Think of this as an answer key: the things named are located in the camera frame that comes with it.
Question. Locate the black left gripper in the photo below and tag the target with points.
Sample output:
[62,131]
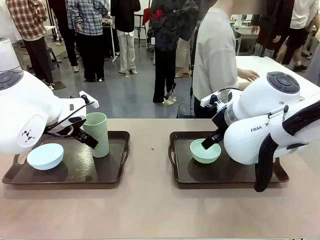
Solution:
[80,132]

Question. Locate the light blue bowl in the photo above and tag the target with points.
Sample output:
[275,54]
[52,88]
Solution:
[45,157]

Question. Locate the white background desk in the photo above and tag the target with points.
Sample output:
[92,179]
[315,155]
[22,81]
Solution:
[246,32]

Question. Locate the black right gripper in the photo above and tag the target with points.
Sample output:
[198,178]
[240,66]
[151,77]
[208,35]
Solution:
[220,122]

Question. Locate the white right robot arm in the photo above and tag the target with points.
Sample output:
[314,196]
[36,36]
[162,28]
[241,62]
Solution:
[257,105]

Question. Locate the person in black clothes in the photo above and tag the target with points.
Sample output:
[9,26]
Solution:
[66,45]

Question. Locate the white-legged standing desk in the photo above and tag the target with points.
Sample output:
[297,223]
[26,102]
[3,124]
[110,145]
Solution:
[113,42]

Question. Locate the person in red plaid shirt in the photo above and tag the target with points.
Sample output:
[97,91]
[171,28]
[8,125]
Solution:
[27,20]

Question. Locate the person in blue plaid shirt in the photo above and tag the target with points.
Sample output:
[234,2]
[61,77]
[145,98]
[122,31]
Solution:
[87,17]

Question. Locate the person's left hand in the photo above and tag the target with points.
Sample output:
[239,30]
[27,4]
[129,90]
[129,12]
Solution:
[251,75]

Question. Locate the light green tall cup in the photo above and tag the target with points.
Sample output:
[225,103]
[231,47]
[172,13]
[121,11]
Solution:
[102,125]

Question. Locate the person in black coat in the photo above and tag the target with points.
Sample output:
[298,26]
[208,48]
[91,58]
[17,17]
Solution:
[272,25]

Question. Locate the person in white sweatshirt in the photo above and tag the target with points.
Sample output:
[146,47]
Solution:
[212,50]

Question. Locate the person's left forearm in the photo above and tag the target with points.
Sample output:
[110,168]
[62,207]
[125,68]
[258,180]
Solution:
[240,73]

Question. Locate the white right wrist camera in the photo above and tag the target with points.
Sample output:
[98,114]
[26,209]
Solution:
[208,99]

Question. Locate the person in dark camouflage jacket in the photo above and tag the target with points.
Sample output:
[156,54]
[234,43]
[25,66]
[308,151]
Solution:
[170,30]

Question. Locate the white table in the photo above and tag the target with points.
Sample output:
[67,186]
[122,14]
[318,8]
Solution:
[275,67]

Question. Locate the person in white trousers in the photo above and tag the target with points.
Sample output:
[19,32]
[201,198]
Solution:
[125,15]

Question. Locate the black stool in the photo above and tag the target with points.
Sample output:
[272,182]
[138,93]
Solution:
[51,51]

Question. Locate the person in khaki trousers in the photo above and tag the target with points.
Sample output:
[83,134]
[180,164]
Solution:
[183,55]

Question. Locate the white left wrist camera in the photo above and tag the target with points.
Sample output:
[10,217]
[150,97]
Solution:
[93,104]

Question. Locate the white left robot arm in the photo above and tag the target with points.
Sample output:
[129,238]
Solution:
[25,112]

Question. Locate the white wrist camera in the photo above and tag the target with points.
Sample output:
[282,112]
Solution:
[93,104]
[208,99]

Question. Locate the light green bowl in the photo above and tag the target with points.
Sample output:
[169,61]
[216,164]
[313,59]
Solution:
[205,158]

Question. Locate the dark brown plastic tray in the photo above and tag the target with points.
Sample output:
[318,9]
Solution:
[200,172]
[82,170]

